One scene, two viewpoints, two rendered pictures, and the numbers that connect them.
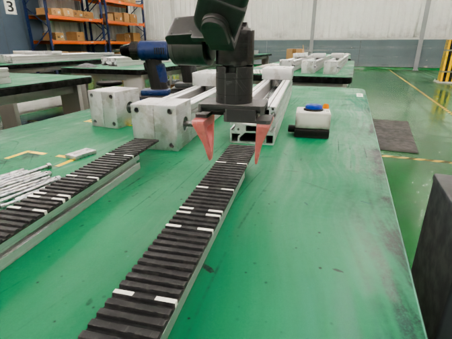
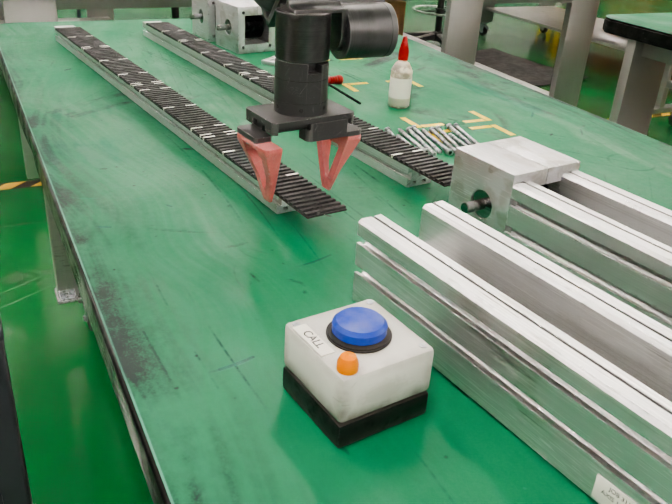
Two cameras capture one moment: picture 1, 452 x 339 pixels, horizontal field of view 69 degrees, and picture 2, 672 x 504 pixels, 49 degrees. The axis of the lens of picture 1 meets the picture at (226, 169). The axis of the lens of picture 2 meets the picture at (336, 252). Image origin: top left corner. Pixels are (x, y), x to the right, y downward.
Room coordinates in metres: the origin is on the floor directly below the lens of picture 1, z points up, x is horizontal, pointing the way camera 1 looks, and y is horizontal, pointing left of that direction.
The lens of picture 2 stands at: (1.07, -0.56, 1.14)
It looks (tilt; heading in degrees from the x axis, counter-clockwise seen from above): 28 degrees down; 132
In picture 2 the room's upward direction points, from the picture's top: 4 degrees clockwise
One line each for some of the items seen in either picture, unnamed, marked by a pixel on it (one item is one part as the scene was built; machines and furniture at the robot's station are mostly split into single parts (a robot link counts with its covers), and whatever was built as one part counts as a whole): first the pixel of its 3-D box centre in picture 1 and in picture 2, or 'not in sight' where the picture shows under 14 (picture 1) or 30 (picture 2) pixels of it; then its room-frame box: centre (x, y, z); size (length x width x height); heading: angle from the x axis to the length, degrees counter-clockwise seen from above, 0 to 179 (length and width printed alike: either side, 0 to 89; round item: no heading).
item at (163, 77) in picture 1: (145, 76); not in sight; (1.13, 0.27, 0.89); 0.20 x 0.08 x 0.22; 90
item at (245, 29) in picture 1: (231, 47); (308, 34); (0.52, -0.01, 0.98); 0.07 x 0.06 x 0.07; 70
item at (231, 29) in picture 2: not in sight; (240, 25); (-0.18, 0.48, 0.83); 0.11 x 0.10 x 0.10; 80
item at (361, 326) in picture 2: (313, 108); (359, 330); (0.79, -0.21, 0.84); 0.04 x 0.04 x 0.02
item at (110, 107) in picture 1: (119, 106); not in sight; (0.90, 0.29, 0.83); 0.11 x 0.10 x 0.10; 66
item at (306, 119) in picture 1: (309, 121); (365, 363); (0.79, -0.20, 0.81); 0.10 x 0.08 x 0.06; 77
